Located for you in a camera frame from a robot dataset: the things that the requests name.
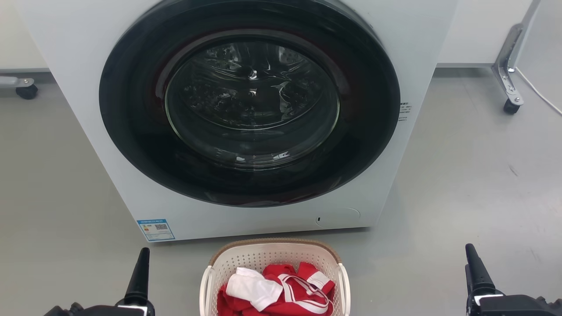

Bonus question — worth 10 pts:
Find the white front-load washing machine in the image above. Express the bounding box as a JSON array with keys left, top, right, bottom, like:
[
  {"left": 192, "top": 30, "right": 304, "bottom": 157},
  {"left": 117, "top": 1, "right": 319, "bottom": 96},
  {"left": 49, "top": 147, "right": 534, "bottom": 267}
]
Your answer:
[{"left": 15, "top": 0, "right": 459, "bottom": 243}]

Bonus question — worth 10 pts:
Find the round dark glass washer door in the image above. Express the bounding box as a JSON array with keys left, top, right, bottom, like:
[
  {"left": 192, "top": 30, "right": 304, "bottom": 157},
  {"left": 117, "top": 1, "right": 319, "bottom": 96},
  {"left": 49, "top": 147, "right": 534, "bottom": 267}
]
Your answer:
[{"left": 99, "top": 0, "right": 401, "bottom": 208}]

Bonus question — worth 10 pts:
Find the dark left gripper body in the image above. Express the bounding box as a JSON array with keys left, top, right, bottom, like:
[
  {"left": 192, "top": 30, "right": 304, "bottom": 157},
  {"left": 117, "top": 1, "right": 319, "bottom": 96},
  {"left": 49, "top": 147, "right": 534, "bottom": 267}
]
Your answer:
[{"left": 43, "top": 300, "right": 155, "bottom": 316}]

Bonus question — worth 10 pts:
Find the blue-edged energy label sticker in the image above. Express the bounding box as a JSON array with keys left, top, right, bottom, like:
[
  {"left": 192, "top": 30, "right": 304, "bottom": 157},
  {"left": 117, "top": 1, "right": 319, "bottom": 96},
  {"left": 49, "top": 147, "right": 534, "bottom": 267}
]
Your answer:
[{"left": 137, "top": 219, "right": 176, "bottom": 242}]

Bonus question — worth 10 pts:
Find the silver stand leg with caster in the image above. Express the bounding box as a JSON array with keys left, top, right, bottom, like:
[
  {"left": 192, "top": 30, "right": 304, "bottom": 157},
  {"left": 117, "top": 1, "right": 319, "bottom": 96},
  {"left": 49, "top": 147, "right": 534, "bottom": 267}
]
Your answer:
[{"left": 492, "top": 0, "right": 541, "bottom": 115}]

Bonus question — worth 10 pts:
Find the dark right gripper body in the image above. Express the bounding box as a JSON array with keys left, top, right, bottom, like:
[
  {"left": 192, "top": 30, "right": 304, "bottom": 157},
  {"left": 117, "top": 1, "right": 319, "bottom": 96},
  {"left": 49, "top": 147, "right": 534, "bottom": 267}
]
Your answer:
[{"left": 465, "top": 292, "right": 562, "bottom": 316}]

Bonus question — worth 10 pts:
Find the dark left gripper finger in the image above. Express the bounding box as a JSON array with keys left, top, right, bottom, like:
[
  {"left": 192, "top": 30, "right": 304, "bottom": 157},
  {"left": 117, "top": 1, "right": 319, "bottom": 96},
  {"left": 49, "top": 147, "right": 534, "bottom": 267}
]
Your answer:
[{"left": 124, "top": 247, "right": 151, "bottom": 304}]

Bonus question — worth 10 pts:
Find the cream perforated laundry basket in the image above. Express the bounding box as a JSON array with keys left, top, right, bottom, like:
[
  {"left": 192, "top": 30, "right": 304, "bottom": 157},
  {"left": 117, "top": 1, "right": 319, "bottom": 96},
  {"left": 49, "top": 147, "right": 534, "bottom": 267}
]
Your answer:
[{"left": 199, "top": 238, "right": 351, "bottom": 316}]

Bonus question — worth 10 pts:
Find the white cable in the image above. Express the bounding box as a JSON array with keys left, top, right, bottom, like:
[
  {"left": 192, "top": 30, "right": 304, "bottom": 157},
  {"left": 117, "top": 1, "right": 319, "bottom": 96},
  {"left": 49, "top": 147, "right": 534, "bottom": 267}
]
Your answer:
[{"left": 515, "top": 67, "right": 562, "bottom": 115}]

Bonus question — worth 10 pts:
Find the red garment with white stripes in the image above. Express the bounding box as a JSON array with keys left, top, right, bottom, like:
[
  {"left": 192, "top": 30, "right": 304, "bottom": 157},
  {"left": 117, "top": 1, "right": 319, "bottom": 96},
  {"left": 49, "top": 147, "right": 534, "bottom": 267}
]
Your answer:
[{"left": 217, "top": 262, "right": 335, "bottom": 316}]

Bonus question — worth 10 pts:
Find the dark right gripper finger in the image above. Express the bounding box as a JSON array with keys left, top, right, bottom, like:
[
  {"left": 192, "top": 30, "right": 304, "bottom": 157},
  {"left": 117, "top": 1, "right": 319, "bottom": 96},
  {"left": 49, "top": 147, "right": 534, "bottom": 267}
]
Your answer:
[{"left": 465, "top": 244, "right": 497, "bottom": 297}]

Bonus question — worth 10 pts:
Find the grey stand foot with caster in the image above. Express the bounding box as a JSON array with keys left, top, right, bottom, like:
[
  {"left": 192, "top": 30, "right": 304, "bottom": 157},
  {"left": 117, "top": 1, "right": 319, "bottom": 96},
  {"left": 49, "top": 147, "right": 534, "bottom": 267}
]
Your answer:
[{"left": 0, "top": 75, "right": 39, "bottom": 100}]

